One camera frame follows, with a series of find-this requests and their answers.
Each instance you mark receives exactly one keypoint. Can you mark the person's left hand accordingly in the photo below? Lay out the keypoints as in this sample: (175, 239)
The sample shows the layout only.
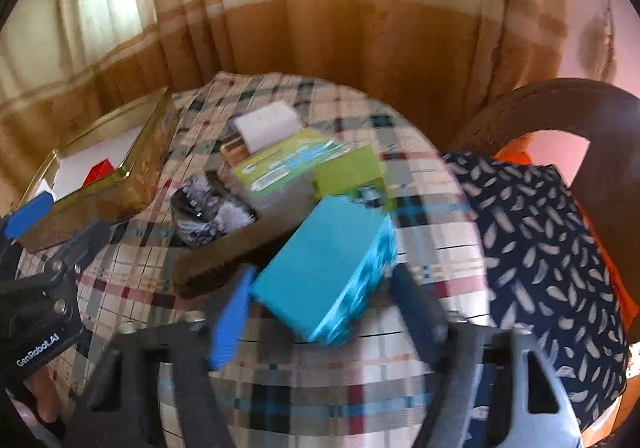
(45, 400)

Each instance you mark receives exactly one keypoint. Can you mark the plaid tablecloth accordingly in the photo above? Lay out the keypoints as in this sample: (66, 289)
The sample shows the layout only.
(350, 403)

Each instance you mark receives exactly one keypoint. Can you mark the white box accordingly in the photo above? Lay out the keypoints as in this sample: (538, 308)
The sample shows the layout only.
(265, 125)

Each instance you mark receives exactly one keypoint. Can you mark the white paper sheet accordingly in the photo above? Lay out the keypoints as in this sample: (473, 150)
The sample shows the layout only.
(100, 147)

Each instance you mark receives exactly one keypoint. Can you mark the purple box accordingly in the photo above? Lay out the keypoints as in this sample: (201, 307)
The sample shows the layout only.
(233, 127)

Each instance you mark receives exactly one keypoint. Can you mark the black and white patterned item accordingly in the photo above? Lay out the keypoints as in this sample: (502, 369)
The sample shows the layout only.
(210, 213)

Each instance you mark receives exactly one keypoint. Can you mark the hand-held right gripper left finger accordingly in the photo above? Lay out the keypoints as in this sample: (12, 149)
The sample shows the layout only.
(231, 318)

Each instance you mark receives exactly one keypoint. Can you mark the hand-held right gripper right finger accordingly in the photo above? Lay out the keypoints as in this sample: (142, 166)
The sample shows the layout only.
(417, 313)

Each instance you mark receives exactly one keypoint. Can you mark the brown cardboard box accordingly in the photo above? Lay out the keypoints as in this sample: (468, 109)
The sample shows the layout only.
(225, 260)

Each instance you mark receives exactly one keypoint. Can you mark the cream and brown curtain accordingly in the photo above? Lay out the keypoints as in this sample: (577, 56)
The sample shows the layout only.
(350, 52)

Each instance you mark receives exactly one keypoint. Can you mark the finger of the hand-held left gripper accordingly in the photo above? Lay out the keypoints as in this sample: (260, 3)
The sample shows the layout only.
(30, 215)
(80, 243)

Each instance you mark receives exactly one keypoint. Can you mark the white yellow packet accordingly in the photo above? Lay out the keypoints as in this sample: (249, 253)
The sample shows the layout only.
(280, 167)

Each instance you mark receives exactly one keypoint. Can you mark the brown chair back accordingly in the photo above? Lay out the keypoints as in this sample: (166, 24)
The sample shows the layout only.
(565, 100)

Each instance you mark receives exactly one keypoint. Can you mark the red box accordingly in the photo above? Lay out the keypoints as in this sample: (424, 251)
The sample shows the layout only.
(100, 172)

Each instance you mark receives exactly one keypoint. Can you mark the green box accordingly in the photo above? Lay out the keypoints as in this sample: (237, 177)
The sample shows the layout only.
(350, 172)

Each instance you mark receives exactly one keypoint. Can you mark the dark blue feather-print cushion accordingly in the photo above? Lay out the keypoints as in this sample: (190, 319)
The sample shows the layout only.
(540, 253)

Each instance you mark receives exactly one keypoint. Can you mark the copper box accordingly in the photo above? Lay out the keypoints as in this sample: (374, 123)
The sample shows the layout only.
(232, 153)

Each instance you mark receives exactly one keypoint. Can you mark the gold tray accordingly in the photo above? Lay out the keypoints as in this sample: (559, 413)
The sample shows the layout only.
(125, 200)

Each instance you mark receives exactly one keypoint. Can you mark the teal box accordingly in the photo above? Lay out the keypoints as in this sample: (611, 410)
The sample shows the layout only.
(320, 268)

